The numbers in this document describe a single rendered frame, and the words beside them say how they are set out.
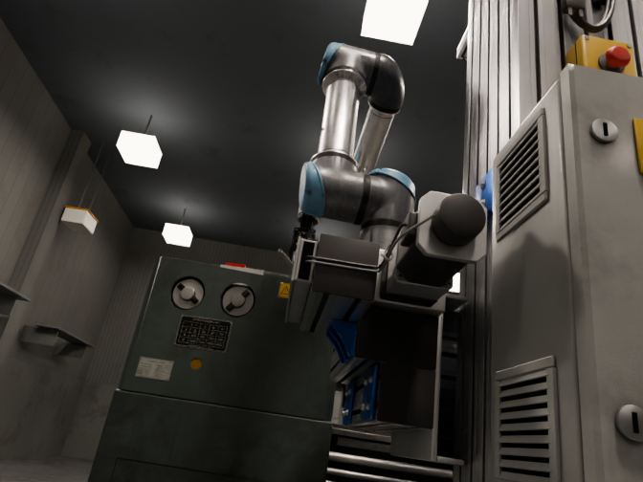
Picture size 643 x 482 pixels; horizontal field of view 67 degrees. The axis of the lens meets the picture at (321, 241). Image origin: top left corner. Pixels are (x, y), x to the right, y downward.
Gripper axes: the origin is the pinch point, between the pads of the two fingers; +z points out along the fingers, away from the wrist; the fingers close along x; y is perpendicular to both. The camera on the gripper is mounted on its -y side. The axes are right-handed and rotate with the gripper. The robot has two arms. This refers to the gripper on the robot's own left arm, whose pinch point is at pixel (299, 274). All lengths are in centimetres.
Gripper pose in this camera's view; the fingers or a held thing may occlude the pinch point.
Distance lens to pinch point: 159.8
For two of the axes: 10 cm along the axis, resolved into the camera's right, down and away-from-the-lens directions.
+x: 9.9, 1.3, -0.6
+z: -1.4, 9.1, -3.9
